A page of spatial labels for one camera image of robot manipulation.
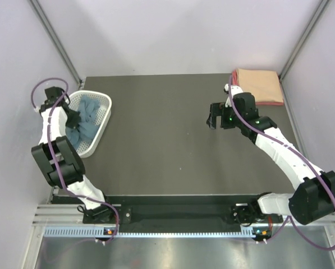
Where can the blue t shirt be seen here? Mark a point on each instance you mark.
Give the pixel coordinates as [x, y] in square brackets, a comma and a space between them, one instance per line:
[86, 128]

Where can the aluminium corner post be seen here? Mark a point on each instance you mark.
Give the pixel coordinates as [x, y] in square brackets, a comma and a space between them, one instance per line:
[49, 29]
[302, 40]

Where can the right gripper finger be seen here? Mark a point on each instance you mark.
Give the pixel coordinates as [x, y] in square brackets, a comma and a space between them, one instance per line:
[211, 121]
[223, 122]

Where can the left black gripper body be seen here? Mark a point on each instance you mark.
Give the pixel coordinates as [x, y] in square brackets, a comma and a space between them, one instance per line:
[73, 119]

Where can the slotted grey cable duct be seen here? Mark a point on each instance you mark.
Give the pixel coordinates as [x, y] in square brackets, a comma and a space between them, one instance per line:
[102, 232]

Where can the right aluminium corner post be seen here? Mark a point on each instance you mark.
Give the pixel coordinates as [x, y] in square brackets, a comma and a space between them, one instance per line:
[302, 40]

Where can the white perforated plastic basket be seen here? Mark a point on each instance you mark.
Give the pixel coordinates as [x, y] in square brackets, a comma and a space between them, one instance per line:
[86, 149]

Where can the left aluminium corner post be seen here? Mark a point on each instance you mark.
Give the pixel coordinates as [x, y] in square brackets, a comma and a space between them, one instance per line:
[49, 29]

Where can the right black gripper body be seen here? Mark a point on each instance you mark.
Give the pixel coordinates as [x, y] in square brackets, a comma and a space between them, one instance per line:
[219, 109]

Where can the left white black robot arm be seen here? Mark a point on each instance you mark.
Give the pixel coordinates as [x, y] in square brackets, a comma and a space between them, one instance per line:
[57, 156]

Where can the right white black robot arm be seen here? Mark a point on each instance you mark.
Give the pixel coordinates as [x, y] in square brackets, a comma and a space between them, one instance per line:
[314, 195]

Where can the folded pink t shirt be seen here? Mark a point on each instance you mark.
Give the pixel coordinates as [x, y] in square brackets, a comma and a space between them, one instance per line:
[268, 103]

